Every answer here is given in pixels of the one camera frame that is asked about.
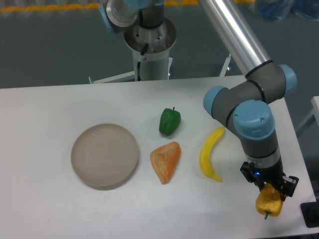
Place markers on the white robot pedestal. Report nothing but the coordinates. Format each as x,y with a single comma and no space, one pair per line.
150,53

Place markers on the orange triangular bread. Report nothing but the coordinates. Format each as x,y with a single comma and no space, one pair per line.
164,161

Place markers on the white frame at right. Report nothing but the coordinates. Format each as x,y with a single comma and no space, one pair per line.
311,117

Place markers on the yellow banana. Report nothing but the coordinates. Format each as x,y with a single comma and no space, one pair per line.
204,158

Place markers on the green bell pepper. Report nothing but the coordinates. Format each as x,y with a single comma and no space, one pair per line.
169,121

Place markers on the black device at table edge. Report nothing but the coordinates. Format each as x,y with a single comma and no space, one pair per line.
310,212

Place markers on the blue plastic bags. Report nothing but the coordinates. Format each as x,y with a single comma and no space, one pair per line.
275,10

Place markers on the yellow bell pepper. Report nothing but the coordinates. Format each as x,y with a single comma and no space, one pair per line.
268,202

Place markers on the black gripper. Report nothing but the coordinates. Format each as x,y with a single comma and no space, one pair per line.
273,175

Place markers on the beige round plate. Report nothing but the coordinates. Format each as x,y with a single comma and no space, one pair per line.
105,156

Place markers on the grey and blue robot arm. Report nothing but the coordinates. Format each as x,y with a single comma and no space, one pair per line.
244,110

